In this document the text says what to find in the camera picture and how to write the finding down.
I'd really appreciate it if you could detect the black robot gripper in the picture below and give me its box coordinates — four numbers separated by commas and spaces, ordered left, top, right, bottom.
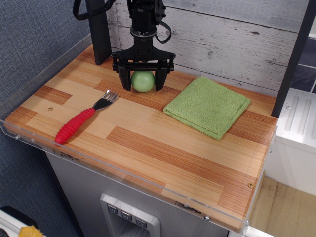
111, 37, 175, 91

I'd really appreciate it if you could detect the green ball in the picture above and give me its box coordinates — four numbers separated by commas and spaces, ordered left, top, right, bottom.
131, 71, 155, 93

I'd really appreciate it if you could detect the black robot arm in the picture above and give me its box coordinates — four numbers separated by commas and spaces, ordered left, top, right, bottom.
112, 0, 176, 91

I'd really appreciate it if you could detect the green folded cloth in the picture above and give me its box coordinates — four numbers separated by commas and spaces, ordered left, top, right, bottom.
163, 77, 250, 140

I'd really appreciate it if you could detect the grey toy fridge cabinet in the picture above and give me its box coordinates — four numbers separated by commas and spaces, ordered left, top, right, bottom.
47, 154, 229, 237

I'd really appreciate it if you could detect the white toy sink counter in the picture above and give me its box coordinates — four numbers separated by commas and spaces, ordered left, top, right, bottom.
264, 88, 316, 195

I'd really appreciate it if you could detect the yellow object at corner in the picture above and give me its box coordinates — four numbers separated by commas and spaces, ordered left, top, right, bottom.
18, 226, 44, 237

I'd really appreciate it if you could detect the black white object at corner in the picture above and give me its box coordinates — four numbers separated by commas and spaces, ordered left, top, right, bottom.
0, 206, 38, 237

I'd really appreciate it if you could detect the left black vertical post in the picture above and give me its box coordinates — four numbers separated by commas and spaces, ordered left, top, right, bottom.
89, 6, 112, 65

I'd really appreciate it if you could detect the black vertical post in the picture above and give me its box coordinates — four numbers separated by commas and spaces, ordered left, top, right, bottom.
89, 6, 112, 65
271, 0, 316, 118

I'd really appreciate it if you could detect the black cable loop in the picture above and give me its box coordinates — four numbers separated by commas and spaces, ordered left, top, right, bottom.
73, 0, 172, 45

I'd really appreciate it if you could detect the red handled metal fork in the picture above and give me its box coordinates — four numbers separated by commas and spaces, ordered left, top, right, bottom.
55, 90, 119, 144

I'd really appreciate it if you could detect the right black vertical post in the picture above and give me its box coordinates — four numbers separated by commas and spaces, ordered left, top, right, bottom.
271, 0, 316, 118

